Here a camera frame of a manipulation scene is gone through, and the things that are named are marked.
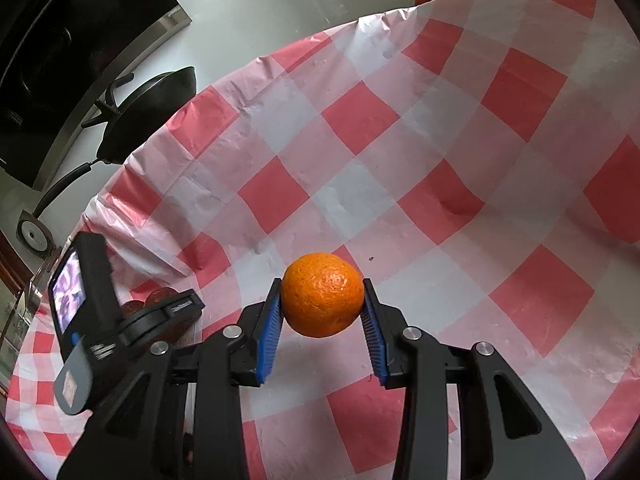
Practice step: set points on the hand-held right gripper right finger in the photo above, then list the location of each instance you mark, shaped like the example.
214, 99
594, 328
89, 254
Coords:
375, 342

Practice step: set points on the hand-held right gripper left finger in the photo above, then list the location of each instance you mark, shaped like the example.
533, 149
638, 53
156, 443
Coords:
267, 340

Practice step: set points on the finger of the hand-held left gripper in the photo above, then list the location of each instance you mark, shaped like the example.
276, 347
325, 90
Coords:
160, 317

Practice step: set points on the red tomato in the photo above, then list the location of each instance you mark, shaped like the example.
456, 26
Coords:
132, 307
159, 295

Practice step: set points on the orange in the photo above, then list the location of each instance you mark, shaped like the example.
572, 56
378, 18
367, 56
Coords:
322, 295

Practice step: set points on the red white checked tablecloth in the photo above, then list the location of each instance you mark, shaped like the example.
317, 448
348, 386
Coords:
400, 185

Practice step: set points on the black wok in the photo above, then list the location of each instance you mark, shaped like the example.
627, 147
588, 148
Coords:
150, 115

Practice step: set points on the black steel range hood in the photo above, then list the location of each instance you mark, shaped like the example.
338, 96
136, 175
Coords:
75, 60

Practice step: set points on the round grey wall fixture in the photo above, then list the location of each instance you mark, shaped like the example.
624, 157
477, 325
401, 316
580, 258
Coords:
34, 234

